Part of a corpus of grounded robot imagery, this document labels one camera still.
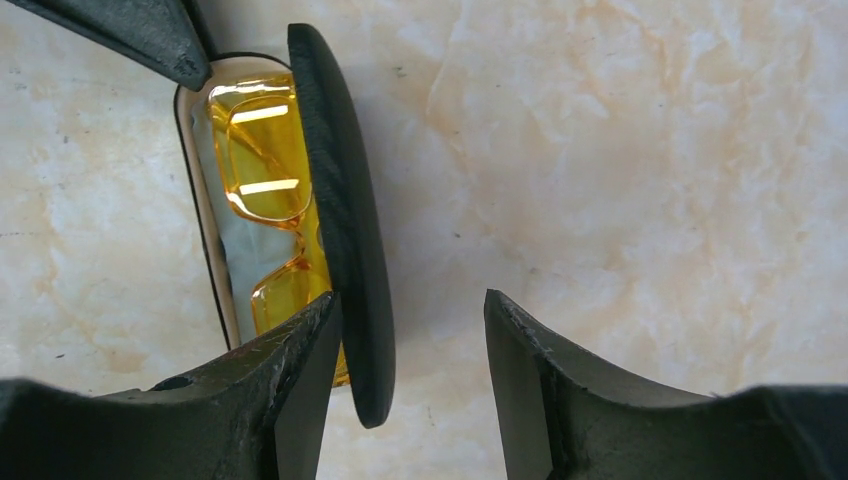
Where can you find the orange sunglasses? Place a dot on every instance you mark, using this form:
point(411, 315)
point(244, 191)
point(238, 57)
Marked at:
point(261, 157)

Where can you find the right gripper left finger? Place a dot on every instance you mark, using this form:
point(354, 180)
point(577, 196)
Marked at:
point(256, 412)

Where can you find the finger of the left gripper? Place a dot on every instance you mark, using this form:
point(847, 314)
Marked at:
point(170, 37)

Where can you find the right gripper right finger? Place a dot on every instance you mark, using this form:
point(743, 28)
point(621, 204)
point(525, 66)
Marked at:
point(566, 413)

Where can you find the black glasses case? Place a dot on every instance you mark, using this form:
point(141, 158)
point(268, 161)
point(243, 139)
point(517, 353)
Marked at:
point(350, 232)

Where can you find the light blue cleaning cloth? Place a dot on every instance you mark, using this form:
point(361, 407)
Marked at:
point(243, 252)

